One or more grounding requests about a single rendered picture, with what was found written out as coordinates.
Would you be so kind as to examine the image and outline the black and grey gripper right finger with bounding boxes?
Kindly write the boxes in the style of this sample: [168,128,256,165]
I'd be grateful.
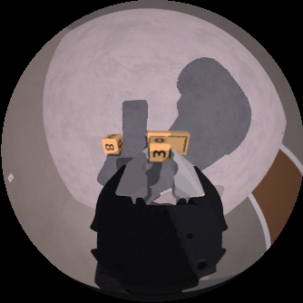
[169,148,228,232]

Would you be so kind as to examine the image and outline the wooden calendar cube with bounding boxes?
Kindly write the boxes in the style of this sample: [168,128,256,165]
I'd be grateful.
[149,137,171,161]
[102,134,123,154]

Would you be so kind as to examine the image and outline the brown rectangular tray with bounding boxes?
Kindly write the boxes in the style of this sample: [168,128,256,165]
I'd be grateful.
[148,131,190,155]

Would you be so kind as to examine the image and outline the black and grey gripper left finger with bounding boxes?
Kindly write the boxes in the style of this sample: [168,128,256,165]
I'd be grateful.
[90,148,150,232]

